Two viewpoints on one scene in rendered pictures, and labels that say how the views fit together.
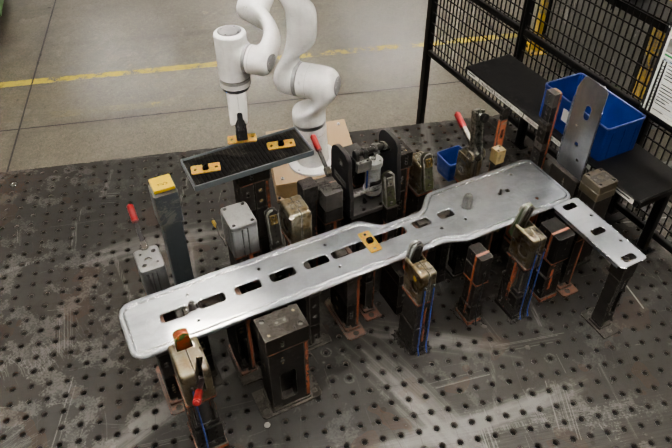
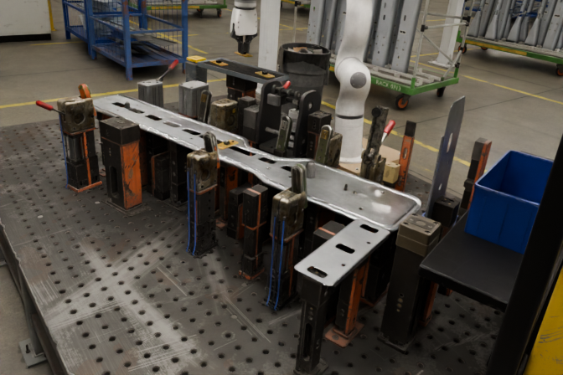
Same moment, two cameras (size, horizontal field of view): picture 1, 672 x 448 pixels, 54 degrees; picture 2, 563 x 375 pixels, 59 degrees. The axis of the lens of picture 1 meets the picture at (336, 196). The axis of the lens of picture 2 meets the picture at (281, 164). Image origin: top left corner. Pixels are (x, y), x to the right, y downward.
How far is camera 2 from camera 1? 188 cm
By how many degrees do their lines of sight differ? 54
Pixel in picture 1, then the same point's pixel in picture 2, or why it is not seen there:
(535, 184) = (383, 206)
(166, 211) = (188, 76)
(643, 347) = not seen: outside the picture
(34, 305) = not seen: hidden behind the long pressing
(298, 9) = (350, 2)
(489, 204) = (322, 186)
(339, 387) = (139, 223)
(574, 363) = (230, 355)
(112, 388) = not seen: hidden behind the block
